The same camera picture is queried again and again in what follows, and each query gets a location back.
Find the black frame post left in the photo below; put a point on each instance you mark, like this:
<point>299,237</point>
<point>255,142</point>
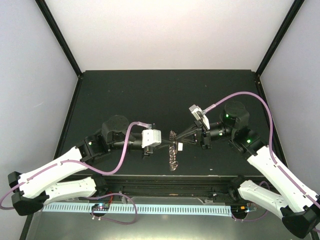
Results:
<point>47,14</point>

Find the black frame post right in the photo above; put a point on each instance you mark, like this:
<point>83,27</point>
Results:
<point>281,32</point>

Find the white slotted cable duct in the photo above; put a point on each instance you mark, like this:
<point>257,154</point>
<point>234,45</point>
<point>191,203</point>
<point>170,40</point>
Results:
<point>142,209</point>

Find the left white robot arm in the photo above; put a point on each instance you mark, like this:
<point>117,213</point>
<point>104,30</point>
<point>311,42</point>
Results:
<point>73,174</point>

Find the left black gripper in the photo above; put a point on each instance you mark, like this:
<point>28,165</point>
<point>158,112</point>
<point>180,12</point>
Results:
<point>149,150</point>

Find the black frame post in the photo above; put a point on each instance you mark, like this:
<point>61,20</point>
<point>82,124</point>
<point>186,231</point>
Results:
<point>281,32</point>
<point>47,14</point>

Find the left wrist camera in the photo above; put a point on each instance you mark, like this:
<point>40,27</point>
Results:
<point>151,138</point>

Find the small silver key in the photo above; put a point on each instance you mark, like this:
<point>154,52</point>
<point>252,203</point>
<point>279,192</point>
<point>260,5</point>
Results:
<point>179,146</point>

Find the small circuit board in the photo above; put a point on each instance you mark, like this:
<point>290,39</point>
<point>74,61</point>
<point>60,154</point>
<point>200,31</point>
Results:
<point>100,207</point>

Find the metal disc with keyrings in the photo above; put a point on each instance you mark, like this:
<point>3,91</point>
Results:
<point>172,150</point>

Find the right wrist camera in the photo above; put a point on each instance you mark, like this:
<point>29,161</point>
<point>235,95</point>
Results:
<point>198,114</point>

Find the black front rail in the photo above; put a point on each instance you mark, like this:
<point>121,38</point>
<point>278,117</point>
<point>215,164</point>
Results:
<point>212,187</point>

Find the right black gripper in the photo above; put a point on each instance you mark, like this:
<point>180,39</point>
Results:
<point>204,136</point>

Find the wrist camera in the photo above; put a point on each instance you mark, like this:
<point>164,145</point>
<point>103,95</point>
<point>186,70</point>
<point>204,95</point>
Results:
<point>151,138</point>
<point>198,114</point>

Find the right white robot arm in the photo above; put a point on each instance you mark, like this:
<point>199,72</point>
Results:
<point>294,203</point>

